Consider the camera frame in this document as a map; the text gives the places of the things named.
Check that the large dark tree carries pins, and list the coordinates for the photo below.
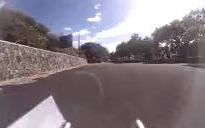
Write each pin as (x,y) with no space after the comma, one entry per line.
(94,52)

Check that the grey asphalt road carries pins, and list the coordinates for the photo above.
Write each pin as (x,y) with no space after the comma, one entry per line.
(123,93)

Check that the dark sign board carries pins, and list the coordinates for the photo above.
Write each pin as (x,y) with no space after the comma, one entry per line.
(65,41)

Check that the pale kerb strip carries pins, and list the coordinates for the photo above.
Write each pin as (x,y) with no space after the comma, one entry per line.
(26,78)

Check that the row of trees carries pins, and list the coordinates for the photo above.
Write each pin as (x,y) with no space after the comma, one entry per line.
(176,36)

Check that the bushes on slope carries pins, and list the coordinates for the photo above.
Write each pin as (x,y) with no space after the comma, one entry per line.
(20,30)

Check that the rough stone wall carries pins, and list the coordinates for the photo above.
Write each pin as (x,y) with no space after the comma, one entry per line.
(26,60)

